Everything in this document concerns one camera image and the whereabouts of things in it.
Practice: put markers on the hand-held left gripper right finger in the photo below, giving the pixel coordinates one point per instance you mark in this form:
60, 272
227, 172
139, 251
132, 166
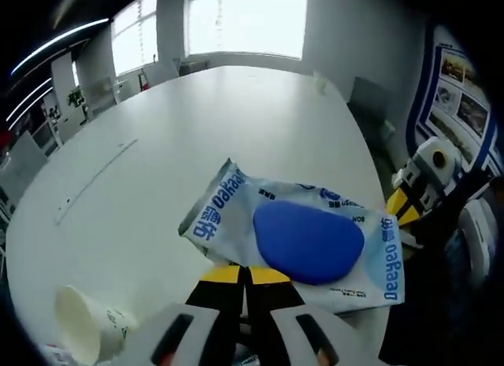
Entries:
271, 299

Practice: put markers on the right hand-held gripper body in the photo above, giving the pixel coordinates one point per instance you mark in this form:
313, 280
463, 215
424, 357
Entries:
435, 165

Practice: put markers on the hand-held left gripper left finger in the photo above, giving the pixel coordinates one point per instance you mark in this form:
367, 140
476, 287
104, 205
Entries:
212, 299

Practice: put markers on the wet wipes pack blue lid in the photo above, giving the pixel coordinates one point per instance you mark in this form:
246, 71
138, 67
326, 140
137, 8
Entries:
307, 240

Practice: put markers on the white paper cup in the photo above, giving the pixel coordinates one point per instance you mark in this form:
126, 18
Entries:
86, 322

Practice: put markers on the white grey worn device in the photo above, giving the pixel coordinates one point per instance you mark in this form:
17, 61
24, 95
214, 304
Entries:
478, 232

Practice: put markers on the red floor object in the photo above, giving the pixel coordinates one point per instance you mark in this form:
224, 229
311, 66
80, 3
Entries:
144, 80

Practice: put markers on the large window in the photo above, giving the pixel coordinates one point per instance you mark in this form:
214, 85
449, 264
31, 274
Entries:
134, 39
244, 19

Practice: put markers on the green potted plant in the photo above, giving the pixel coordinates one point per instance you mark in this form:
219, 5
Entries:
75, 97

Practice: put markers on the ceiling light strip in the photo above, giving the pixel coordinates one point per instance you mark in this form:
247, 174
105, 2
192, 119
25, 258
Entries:
59, 41

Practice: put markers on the blue white wall display board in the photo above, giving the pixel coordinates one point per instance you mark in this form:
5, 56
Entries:
456, 98

